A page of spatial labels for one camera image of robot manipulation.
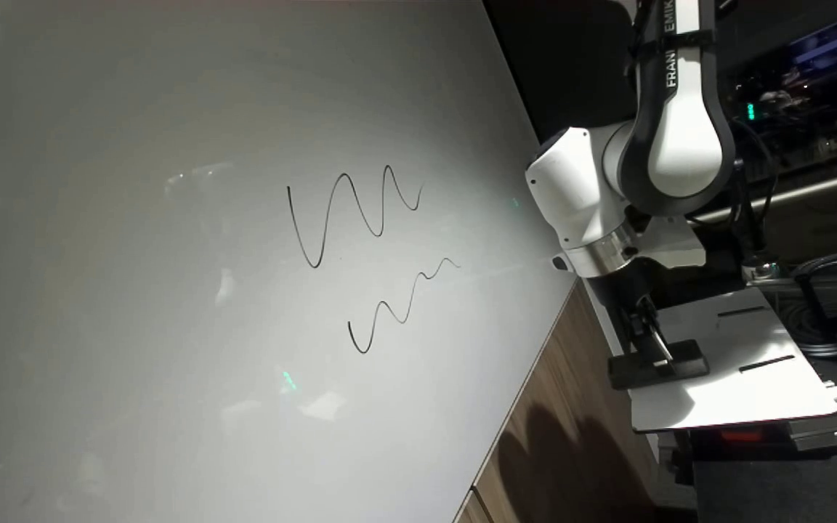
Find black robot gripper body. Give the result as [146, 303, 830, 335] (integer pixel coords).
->
[611, 268, 659, 335]

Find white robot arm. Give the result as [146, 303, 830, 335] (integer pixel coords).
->
[525, 0, 735, 330]

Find large white whiteboard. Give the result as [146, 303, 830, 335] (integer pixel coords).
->
[0, 0, 570, 523]

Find dark marker on table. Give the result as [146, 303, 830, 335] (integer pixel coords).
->
[714, 306, 767, 317]

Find white side table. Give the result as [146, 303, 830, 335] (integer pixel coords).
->
[589, 275, 837, 434]

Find dark marker near table edge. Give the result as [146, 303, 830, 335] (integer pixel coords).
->
[739, 354, 797, 371]

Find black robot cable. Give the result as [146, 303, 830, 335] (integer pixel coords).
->
[726, 114, 790, 264]

